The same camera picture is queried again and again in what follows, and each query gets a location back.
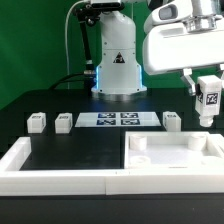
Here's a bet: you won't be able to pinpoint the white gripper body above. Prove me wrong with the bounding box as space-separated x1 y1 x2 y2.
143 20 224 75

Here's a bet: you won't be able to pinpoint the white square table top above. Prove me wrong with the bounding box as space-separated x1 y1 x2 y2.
124 131 224 169

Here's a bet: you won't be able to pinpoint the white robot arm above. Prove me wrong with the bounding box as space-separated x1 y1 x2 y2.
90 0 224 99

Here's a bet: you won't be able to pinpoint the white sheet with markers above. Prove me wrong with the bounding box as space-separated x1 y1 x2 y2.
75 112 160 127

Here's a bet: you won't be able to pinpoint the white U-shaped obstacle fence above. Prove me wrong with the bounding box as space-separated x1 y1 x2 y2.
0 137 224 196

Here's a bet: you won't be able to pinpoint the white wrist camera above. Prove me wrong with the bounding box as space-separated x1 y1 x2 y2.
144 0 193 33

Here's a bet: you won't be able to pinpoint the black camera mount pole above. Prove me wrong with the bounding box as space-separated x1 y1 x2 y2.
72 0 124 75

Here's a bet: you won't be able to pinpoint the black cables at base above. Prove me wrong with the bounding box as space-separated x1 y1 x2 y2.
49 72 96 90

